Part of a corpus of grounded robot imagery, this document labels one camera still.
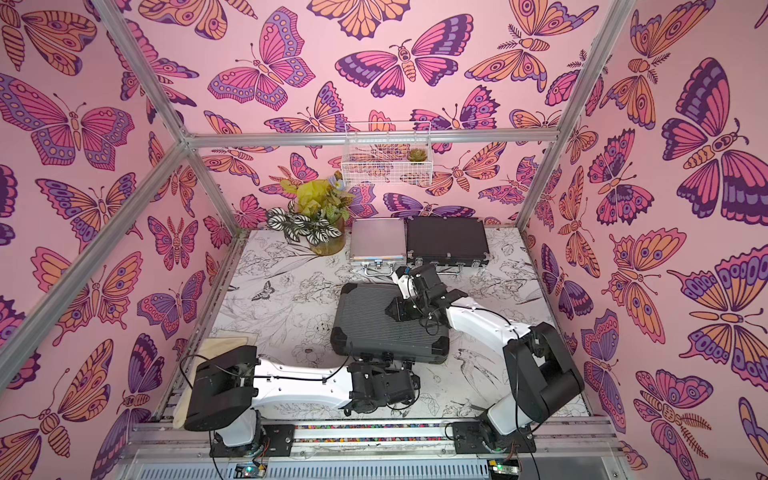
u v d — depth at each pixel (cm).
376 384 60
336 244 114
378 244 114
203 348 89
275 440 73
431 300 68
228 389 46
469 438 73
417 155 92
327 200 101
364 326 88
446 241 109
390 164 105
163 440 76
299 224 90
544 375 44
